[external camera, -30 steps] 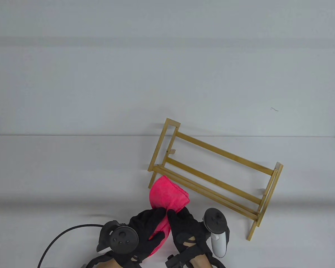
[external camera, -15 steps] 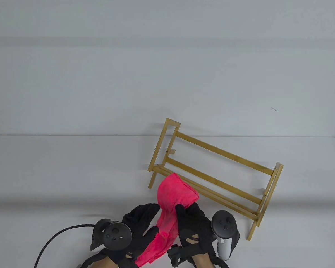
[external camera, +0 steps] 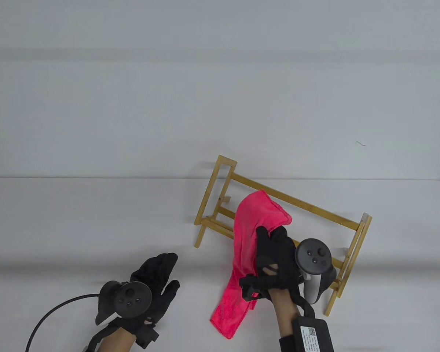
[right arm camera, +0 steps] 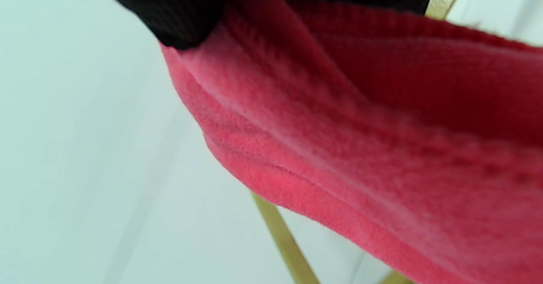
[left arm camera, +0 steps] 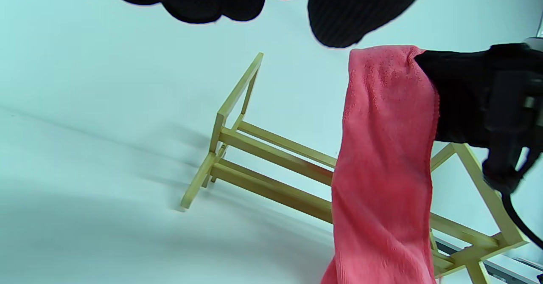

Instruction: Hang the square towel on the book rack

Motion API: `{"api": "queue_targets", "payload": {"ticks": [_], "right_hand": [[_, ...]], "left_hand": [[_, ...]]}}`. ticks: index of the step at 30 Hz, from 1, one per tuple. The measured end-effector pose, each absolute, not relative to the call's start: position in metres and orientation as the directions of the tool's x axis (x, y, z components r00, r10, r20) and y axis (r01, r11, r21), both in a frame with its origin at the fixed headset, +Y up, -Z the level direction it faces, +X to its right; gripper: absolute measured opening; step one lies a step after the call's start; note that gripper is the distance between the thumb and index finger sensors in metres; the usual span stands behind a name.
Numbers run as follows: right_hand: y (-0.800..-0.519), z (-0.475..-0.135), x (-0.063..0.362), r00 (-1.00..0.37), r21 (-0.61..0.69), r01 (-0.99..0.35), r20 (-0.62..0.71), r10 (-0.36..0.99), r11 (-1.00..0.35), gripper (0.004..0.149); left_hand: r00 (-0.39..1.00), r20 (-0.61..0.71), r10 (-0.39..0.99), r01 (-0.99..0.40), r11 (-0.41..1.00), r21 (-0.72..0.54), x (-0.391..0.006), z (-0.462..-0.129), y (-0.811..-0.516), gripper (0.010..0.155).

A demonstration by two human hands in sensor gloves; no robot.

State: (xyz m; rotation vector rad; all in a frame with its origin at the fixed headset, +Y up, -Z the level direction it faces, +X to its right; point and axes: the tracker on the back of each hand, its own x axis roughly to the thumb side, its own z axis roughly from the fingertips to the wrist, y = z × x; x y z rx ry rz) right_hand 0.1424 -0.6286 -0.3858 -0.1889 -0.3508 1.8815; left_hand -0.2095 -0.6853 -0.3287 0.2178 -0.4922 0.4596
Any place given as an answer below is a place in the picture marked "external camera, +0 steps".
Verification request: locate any dark grey right hand controller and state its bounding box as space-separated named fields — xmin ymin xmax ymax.
xmin=295 ymin=238 xmax=337 ymax=304

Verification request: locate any person's left hand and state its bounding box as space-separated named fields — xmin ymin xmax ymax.
xmin=95 ymin=253 xmax=180 ymax=349

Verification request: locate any black cable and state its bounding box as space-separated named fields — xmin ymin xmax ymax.
xmin=26 ymin=294 xmax=103 ymax=352

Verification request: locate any wooden bamboo rack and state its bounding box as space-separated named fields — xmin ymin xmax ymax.
xmin=194 ymin=155 xmax=373 ymax=317

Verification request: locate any person's right hand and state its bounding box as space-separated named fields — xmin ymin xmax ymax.
xmin=239 ymin=225 xmax=301 ymax=303

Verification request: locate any person's left forearm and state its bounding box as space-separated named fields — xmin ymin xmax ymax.
xmin=95 ymin=327 xmax=137 ymax=352

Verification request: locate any person's right forearm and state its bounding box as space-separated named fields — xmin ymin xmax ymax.
xmin=271 ymin=289 xmax=302 ymax=352

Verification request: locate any dark grey hand controller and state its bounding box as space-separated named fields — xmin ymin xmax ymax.
xmin=95 ymin=280 xmax=153 ymax=326
xmin=295 ymin=238 xmax=337 ymax=304

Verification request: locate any dark grey left hand controller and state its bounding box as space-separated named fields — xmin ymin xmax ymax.
xmin=95 ymin=280 xmax=153 ymax=326

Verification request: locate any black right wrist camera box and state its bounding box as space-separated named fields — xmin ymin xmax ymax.
xmin=291 ymin=317 xmax=336 ymax=352

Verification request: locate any pink microfibre towel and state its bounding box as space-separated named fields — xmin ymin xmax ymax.
xmin=210 ymin=190 xmax=293 ymax=340

